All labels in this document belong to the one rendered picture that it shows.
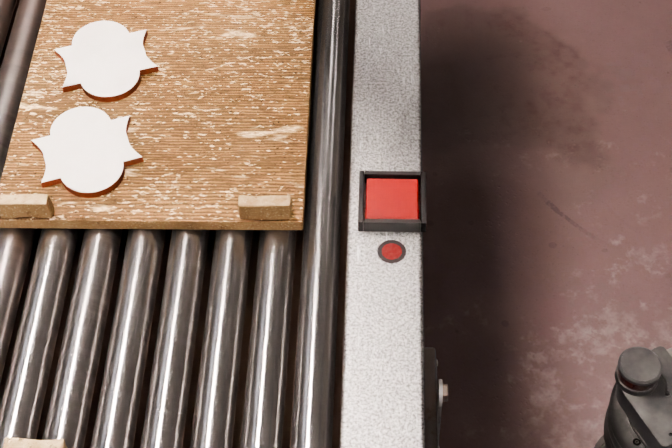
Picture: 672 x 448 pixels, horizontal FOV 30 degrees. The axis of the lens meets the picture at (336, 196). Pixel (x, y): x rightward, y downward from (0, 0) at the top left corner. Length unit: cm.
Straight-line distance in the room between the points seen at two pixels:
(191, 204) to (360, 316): 23
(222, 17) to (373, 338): 51
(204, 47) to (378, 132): 25
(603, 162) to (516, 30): 44
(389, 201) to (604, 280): 117
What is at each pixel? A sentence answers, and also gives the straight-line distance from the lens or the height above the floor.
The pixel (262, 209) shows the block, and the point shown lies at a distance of 138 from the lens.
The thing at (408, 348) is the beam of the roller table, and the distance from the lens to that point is 132.
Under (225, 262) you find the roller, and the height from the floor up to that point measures 92.
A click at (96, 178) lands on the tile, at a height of 95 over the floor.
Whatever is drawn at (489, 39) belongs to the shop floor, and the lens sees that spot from 295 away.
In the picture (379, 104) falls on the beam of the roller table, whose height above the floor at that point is 91.
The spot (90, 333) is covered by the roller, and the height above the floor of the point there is 92.
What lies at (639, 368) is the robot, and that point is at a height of 32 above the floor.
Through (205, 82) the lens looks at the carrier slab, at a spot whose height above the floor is 94.
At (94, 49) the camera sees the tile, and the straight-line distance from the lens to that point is 159.
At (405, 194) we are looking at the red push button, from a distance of 142.
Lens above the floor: 203
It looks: 51 degrees down
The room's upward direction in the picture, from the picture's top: 2 degrees counter-clockwise
